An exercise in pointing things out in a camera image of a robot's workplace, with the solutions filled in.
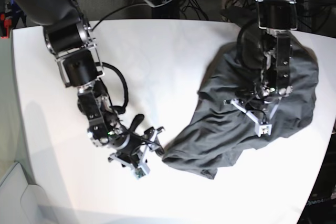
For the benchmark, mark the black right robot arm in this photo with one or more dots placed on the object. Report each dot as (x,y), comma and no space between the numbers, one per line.
(67,35)

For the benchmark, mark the red clamp tool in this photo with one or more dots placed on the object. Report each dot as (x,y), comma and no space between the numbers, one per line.
(6,24)

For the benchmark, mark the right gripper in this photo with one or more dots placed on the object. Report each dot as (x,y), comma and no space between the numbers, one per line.
(100,137)

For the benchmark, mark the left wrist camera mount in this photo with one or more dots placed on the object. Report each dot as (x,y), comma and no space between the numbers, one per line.
(260,117)

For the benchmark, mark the dark grey t-shirt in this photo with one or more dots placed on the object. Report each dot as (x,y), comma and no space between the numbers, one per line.
(230,115)

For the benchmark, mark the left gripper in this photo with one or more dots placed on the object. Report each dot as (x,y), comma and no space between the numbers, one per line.
(264,93)

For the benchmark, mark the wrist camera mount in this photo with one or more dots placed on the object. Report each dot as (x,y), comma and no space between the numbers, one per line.
(260,117)
(131,149)

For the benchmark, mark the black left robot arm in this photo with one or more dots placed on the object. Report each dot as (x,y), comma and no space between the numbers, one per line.
(275,19)

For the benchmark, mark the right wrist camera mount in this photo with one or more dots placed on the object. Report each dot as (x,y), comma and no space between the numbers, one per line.
(131,149)

